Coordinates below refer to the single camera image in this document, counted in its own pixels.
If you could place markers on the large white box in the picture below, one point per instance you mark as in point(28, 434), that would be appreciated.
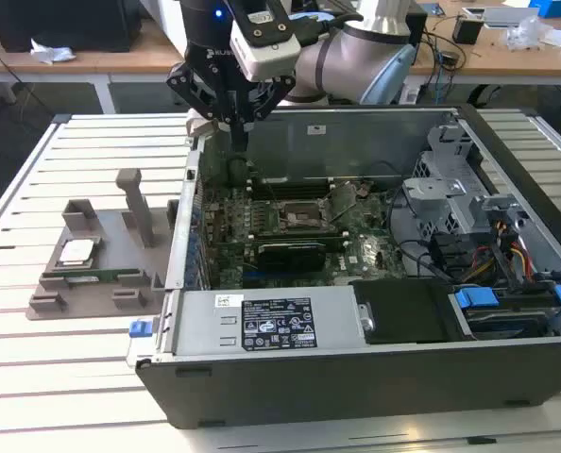
point(162, 7)

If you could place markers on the hard disk in blue carrier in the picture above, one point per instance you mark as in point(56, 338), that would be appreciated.
point(476, 298)

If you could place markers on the large black computer box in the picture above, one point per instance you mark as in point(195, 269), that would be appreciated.
point(63, 23)

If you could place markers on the green RAM stick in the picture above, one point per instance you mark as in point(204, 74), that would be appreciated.
point(115, 272)

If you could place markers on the flat grey white tray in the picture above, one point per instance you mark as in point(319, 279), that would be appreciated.
point(512, 18)

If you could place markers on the small black flat device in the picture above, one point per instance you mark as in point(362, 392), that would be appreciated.
point(449, 58)

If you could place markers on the tall black box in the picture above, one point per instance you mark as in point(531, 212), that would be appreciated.
point(417, 28)

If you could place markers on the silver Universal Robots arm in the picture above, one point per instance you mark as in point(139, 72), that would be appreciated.
point(337, 61)

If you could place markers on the black RAM slot row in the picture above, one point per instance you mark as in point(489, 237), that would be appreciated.
point(299, 237)
point(294, 189)

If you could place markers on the metal drive cage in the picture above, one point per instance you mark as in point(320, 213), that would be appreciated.
point(431, 189)

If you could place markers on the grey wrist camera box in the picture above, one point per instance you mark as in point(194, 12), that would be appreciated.
point(271, 56)

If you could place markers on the black connector block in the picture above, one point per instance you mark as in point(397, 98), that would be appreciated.
point(446, 252)

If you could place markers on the silver CPU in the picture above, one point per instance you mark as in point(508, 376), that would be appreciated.
point(76, 251)

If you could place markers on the crumpled white paper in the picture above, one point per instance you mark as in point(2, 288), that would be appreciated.
point(51, 52)

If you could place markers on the black plastic shroud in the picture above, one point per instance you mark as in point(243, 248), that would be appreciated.
point(403, 311)

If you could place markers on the green motherboard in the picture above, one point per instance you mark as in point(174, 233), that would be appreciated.
point(365, 245)

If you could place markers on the black graphics card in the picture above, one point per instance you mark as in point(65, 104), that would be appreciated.
point(290, 257)

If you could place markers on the blue case latch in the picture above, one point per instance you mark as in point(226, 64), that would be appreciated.
point(139, 329)

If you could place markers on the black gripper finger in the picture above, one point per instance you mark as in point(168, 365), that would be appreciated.
point(191, 85)
point(276, 92)

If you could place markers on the coin cell battery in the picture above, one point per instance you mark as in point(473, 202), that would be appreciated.
point(363, 189)

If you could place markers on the wooden desk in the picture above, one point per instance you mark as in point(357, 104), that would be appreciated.
point(498, 61)

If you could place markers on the small black cube box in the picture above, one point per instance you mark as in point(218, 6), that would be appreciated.
point(467, 30)

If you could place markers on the grey parts rack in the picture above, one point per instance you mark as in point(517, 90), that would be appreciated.
point(106, 236)

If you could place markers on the blue cardboard box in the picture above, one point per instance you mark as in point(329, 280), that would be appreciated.
point(559, 8)

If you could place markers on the CPU socket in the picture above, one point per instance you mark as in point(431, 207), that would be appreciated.
point(299, 217)

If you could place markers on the silver power supply unit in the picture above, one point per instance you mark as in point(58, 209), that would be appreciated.
point(200, 325)

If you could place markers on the clear plastic bag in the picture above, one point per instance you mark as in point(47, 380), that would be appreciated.
point(526, 33)

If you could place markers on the black open PC case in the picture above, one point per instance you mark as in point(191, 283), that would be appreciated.
point(356, 391)

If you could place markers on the white power strip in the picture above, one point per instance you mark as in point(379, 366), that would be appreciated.
point(410, 95)

